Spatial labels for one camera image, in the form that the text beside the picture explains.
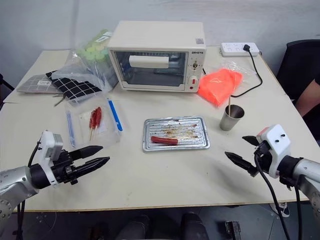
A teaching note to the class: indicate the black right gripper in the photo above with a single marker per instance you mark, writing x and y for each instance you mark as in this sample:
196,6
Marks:
263,156

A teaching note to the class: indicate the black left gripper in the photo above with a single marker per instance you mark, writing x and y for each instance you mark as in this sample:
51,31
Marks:
63,167

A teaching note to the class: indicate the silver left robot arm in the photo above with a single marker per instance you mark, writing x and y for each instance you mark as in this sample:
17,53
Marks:
15,182

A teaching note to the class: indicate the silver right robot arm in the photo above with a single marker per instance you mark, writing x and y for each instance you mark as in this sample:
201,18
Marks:
307,170

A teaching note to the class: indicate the red meat skewers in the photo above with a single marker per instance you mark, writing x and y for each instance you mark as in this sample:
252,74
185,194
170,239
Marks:
96,117

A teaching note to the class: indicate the thin beige stick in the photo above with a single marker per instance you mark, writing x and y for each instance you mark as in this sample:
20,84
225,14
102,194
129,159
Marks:
229,105

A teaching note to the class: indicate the clear plastic container blue clips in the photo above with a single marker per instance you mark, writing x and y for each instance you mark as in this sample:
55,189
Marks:
110,135

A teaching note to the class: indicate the steel cup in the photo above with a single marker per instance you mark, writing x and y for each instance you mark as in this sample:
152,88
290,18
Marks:
231,120

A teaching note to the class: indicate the small dark tongs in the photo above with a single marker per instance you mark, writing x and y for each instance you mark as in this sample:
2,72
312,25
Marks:
60,100

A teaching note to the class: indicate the black and white sneaker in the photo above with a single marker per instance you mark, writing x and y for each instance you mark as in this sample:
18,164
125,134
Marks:
283,208

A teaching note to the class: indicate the orange cloth in plastic bag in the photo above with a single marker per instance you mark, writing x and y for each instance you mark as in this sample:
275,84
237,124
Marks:
220,85

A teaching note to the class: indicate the metal baking tray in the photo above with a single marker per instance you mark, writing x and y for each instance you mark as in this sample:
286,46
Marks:
175,132

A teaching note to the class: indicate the black grid cloth in bag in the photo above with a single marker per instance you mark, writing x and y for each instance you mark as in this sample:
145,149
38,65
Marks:
75,86

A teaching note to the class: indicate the red sausage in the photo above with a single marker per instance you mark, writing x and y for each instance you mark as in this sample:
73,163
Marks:
163,140

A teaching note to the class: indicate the small black block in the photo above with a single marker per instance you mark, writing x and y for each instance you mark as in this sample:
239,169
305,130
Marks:
233,228

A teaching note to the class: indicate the person's bare limb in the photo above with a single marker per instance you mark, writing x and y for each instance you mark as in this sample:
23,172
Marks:
308,97

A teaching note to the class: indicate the dark rounded shape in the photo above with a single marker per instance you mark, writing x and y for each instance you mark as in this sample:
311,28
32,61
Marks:
192,226
135,228

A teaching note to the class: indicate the grey grid rack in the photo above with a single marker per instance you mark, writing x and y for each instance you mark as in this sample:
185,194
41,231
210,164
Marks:
35,83

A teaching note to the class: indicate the white power strip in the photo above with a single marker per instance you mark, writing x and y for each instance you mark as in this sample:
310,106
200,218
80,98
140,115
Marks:
237,50

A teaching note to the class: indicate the black chair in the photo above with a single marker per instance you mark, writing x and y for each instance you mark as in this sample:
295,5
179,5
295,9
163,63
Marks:
300,62

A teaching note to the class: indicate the clear bag of green cups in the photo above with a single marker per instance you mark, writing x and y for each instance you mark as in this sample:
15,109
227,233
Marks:
95,52

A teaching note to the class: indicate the dark object at edge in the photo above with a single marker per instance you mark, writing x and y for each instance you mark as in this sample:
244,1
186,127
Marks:
5,82

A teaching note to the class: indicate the cream toaster oven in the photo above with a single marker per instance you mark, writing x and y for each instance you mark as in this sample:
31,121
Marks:
155,40

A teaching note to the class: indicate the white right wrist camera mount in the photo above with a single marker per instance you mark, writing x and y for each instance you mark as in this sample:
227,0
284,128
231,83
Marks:
277,142

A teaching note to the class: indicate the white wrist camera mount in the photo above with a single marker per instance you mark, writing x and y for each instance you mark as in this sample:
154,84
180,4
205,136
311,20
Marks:
48,145
277,142

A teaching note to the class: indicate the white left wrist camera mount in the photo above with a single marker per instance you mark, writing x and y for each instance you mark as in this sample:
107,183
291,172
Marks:
48,145

